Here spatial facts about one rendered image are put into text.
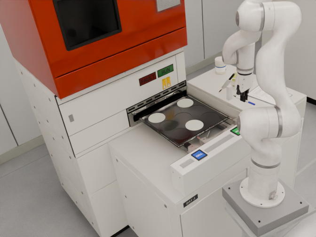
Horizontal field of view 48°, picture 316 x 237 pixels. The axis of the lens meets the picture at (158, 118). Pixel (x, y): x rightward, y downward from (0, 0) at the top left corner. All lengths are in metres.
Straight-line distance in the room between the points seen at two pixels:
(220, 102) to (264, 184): 0.70
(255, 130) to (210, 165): 0.42
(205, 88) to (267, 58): 0.88
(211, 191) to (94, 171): 0.72
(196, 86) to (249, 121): 0.90
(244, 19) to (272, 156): 0.53
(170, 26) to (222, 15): 2.59
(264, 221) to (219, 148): 0.40
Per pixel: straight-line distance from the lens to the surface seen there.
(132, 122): 2.09
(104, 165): 2.14
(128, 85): 1.98
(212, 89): 2.15
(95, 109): 1.93
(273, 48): 1.34
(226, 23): 4.62
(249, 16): 1.32
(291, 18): 1.36
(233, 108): 2.00
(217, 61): 2.26
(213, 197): 1.85
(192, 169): 1.60
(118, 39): 1.80
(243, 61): 1.77
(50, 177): 3.26
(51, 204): 3.02
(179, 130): 1.93
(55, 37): 1.66
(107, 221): 2.43
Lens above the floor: 2.05
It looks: 34 degrees down
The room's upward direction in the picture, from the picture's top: 8 degrees counter-clockwise
